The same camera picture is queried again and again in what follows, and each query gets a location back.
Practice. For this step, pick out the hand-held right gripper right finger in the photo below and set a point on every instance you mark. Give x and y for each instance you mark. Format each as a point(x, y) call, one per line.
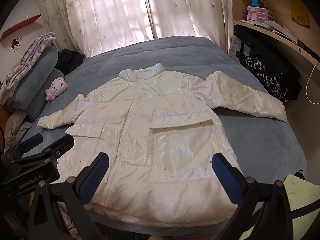
point(226, 180)

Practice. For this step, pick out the beige crumpled cloth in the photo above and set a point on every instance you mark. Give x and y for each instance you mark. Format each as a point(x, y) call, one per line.
point(16, 127)

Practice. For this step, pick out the yellow paper item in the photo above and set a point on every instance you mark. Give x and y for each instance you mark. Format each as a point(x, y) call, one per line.
point(300, 12)

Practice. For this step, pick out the black clothes pile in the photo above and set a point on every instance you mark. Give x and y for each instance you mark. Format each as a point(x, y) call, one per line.
point(287, 72)

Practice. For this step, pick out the white floral curtain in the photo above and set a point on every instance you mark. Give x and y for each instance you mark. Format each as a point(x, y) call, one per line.
point(120, 12)

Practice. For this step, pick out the cartoon face wall sticker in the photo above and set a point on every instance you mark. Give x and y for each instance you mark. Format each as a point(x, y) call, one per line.
point(15, 44)

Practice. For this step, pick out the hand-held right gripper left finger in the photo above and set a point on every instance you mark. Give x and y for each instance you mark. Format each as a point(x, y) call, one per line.
point(96, 177)

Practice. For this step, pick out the black white patterned garment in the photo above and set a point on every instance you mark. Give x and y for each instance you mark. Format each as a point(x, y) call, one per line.
point(267, 80)

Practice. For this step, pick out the white shiny puffer jacket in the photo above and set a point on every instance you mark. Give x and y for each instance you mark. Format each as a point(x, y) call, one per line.
point(160, 135)

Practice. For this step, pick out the stack of papers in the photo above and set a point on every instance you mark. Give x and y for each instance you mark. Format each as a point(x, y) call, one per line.
point(280, 28)

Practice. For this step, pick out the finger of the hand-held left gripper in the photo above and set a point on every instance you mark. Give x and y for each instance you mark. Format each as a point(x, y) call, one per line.
point(61, 145)
point(31, 143)

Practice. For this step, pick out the red wall shelf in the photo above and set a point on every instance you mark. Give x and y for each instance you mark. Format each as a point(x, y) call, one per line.
point(20, 26)

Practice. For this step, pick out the blue-grey bed blanket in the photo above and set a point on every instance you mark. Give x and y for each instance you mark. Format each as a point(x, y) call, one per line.
point(262, 142)

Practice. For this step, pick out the pink white drawer organizer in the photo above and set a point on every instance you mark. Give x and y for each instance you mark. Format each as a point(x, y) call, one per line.
point(260, 13)

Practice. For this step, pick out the black clothing heap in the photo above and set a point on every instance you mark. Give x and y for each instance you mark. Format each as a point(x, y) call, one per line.
point(68, 60)

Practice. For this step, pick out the white pink cat plush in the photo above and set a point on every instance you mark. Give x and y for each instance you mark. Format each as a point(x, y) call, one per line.
point(56, 88)

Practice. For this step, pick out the blue toy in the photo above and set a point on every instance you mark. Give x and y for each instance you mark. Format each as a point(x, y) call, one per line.
point(256, 2)

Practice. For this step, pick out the white printed box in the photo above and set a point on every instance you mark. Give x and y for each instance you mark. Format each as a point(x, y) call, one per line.
point(235, 46)

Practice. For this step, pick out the purple patterned folded blanket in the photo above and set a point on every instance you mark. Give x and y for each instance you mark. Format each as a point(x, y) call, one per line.
point(27, 55)

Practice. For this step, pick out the yellow-green cloth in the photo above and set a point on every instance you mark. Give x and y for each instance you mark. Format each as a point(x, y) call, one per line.
point(305, 200)

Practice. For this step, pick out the grey-blue pillow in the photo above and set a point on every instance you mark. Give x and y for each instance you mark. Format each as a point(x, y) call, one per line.
point(40, 97)
point(40, 65)

